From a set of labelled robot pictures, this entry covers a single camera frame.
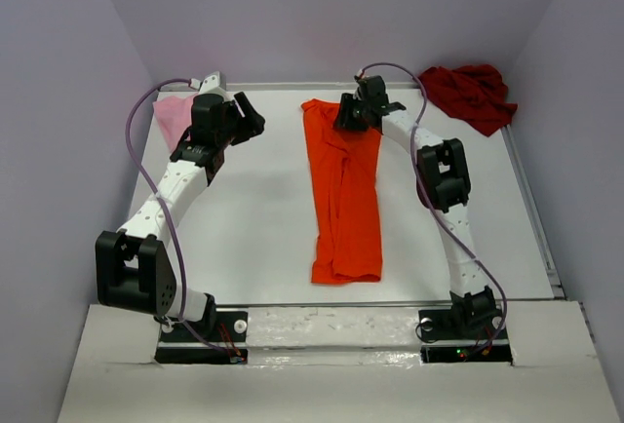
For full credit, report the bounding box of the orange t shirt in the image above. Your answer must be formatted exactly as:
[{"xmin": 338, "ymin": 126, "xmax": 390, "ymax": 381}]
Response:
[{"xmin": 301, "ymin": 99, "xmax": 383, "ymax": 285}]

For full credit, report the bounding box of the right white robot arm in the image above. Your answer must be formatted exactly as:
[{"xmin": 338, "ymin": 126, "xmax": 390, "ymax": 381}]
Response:
[{"xmin": 334, "ymin": 74, "xmax": 507, "ymax": 338}]

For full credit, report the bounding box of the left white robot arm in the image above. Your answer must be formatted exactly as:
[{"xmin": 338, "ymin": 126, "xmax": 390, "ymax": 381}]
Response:
[{"xmin": 95, "ymin": 89, "xmax": 265, "ymax": 340}]

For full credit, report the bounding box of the pink t shirt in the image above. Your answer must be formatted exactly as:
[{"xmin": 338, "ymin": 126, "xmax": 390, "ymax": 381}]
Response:
[{"xmin": 153, "ymin": 95, "xmax": 195, "ymax": 152}]

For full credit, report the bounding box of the dark red t shirt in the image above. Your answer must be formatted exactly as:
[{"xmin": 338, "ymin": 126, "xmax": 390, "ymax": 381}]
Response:
[{"xmin": 418, "ymin": 64, "xmax": 518, "ymax": 136}]

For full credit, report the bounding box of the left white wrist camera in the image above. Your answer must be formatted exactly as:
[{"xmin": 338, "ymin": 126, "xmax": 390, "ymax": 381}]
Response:
[{"xmin": 189, "ymin": 71, "xmax": 229, "ymax": 101}]

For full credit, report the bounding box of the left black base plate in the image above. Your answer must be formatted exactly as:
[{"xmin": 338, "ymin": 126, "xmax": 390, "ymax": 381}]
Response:
[{"xmin": 154, "ymin": 308, "xmax": 249, "ymax": 365}]

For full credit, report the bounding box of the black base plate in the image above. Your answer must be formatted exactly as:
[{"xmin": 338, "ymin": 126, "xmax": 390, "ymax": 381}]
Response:
[
  {"xmin": 414, "ymin": 308, "xmax": 513, "ymax": 365},
  {"xmin": 154, "ymin": 308, "xmax": 249, "ymax": 365}
]

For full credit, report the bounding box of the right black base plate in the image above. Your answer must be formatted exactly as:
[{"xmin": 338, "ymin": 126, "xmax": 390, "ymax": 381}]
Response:
[{"xmin": 414, "ymin": 308, "xmax": 513, "ymax": 365}]

